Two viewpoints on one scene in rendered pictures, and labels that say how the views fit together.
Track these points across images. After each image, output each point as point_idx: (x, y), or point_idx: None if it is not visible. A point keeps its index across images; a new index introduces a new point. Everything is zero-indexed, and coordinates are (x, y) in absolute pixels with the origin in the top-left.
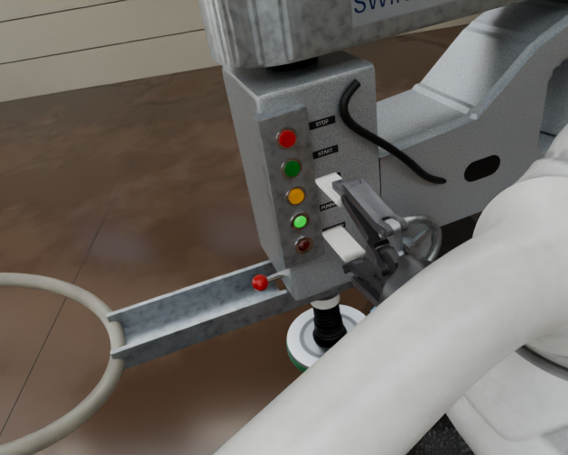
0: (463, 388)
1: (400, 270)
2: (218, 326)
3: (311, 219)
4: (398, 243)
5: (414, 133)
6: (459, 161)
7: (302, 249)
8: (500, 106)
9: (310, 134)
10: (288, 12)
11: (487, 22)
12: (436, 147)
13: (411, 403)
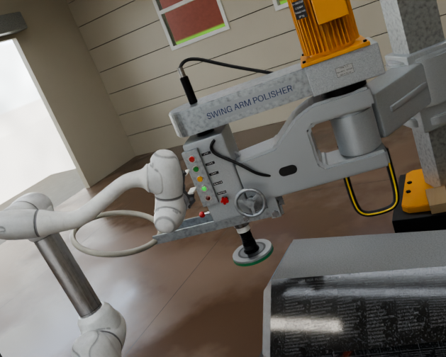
0: (118, 188)
1: None
2: (190, 231)
3: (208, 188)
4: None
5: (250, 156)
6: (274, 167)
7: (207, 199)
8: (286, 144)
9: (203, 157)
10: (186, 121)
11: (296, 108)
12: (260, 161)
13: (110, 188)
